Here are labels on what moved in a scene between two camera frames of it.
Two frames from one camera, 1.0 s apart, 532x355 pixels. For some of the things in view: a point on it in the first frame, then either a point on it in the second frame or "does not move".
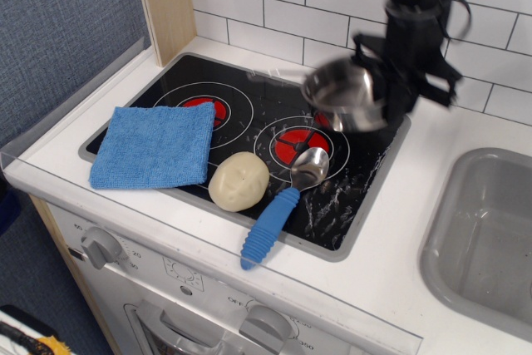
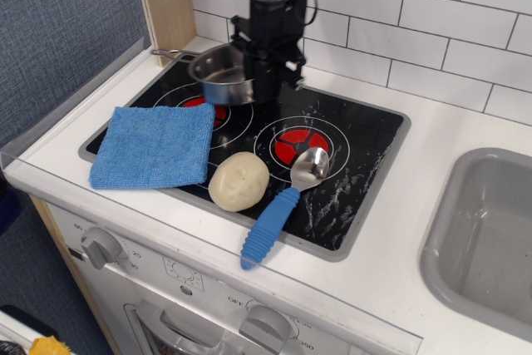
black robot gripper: x=412 y=51 -> x=277 y=24
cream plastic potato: x=238 y=181 does not move
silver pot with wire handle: x=346 y=91 -> x=221 y=69
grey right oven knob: x=267 y=328 does not move
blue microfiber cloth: x=155 y=145 does not move
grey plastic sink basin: x=477 y=252 does not move
